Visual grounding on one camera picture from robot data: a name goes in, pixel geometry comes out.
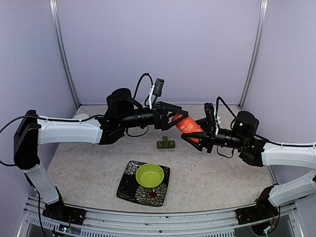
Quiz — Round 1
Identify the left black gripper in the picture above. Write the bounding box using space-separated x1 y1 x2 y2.
119 101 189 131

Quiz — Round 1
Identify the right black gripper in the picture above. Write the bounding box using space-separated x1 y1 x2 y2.
182 118 247 154

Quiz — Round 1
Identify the green pill organizer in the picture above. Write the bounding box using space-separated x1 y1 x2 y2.
156 136 176 149

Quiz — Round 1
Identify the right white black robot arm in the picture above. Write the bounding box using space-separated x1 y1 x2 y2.
181 111 316 219

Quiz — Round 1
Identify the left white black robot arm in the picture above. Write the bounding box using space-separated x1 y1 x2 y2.
13 88 188 220

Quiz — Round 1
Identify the lime green bowl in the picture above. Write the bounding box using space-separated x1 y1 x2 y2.
135 163 164 188

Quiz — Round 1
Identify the black floral square plate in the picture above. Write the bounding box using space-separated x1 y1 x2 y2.
117 160 170 207

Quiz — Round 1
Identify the white ceramic bowl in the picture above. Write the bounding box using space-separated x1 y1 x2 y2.
73 114 90 120

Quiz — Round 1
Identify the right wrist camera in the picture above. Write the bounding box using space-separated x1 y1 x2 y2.
204 103 216 129

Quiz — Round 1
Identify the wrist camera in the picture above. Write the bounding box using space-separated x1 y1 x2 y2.
204 103 216 129
153 78 164 97

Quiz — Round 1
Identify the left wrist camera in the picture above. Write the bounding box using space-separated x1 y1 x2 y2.
153 78 164 97

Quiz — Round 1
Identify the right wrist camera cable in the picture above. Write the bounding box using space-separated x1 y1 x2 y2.
215 96 237 119

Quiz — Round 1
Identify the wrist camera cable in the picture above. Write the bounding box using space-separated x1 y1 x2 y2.
215 96 237 119
133 72 153 104

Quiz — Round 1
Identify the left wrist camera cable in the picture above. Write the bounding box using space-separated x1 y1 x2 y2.
133 72 153 104

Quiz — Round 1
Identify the front aluminium rail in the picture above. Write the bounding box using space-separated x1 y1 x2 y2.
24 195 297 237

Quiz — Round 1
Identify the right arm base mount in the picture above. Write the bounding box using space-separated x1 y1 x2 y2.
236 203 279 225

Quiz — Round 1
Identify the right aluminium frame post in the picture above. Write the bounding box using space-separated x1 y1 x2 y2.
238 0 268 110

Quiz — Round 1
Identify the aluminium frame post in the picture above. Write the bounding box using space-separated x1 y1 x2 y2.
238 0 268 110
49 0 81 109

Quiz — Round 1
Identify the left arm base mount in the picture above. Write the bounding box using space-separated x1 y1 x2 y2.
42 204 86 225

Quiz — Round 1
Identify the left aluminium frame post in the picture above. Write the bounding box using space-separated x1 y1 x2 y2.
49 0 81 109

